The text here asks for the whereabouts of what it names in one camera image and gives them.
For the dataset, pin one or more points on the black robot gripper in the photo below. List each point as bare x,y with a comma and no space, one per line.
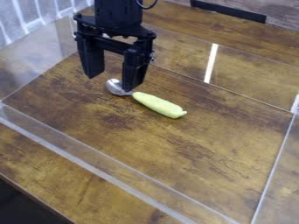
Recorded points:
113,30

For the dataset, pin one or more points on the green handled metal spoon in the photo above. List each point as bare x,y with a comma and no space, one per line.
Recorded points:
159,105

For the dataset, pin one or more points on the black bar at back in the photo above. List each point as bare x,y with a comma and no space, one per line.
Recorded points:
251,16

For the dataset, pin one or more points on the clear acrylic enclosure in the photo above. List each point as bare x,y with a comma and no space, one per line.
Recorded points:
107,162

